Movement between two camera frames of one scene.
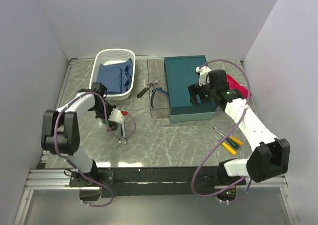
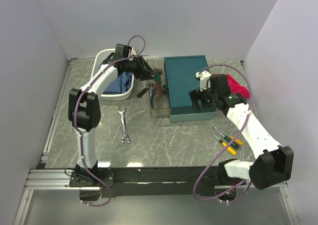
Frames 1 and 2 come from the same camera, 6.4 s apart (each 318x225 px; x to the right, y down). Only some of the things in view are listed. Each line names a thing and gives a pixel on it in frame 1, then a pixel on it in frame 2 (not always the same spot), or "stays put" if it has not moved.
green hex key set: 112,123 → 158,71
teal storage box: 181,72 stays put
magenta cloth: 233,85 stays put
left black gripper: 111,108 → 145,71
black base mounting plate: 119,182 stays put
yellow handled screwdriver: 227,147 stays put
